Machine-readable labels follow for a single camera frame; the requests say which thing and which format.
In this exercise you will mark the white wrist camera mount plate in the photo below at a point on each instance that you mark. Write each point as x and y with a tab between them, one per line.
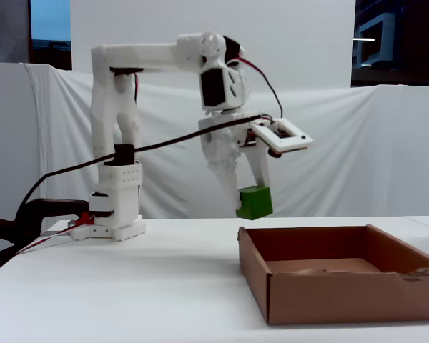
293	144

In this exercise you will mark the black chair armrest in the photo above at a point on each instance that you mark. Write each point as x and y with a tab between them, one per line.
0	228

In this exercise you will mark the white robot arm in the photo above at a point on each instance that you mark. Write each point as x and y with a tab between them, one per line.
146	55

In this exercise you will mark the green cube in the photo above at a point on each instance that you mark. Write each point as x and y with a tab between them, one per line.
255	203

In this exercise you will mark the dark window with building view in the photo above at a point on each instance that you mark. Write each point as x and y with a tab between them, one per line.
414	35

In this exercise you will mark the window showing blue sky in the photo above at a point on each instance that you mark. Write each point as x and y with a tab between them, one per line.
50	21

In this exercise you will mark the brown cardboard box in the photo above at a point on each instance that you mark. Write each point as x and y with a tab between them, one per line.
325	296

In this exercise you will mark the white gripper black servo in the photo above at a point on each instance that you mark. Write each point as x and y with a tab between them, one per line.
216	143

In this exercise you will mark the white backdrop panel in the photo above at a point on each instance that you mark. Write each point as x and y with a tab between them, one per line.
289	35

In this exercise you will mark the black clamp with red lever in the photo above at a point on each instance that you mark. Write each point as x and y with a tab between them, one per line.
57	207

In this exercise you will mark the white draped cloth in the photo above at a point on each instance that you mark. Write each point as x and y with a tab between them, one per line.
343	150

